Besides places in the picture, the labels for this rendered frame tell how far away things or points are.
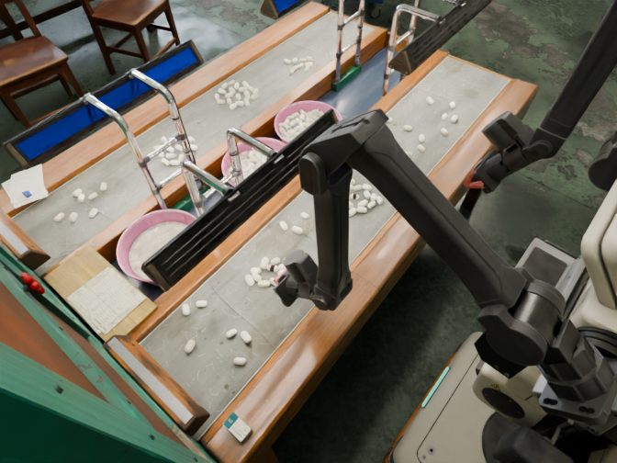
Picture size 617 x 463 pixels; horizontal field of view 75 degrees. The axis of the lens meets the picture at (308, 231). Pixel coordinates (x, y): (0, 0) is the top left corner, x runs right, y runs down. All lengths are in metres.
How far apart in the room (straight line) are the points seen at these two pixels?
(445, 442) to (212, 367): 0.85
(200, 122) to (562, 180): 2.11
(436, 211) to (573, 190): 2.28
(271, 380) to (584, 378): 0.67
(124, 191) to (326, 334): 0.87
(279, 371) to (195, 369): 0.22
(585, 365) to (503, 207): 1.92
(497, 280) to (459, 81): 1.46
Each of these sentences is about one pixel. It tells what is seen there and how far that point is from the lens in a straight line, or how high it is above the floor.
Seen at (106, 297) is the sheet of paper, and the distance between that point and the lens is 1.27.
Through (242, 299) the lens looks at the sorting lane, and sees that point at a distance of 1.19.
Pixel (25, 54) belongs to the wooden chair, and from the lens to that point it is 3.14.
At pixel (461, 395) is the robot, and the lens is 1.64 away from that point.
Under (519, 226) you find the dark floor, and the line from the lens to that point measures 2.50.
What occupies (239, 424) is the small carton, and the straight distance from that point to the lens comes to 1.04.
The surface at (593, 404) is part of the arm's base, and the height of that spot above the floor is 1.21.
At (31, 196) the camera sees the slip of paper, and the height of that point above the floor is 0.77.
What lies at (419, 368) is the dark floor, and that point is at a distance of 1.93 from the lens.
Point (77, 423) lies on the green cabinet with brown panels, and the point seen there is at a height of 1.52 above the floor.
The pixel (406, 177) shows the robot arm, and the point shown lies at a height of 1.39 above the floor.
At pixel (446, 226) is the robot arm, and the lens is 0.58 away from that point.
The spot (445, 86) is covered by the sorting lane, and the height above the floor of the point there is 0.74.
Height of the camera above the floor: 1.79
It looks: 54 degrees down
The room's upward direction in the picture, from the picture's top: 1 degrees counter-clockwise
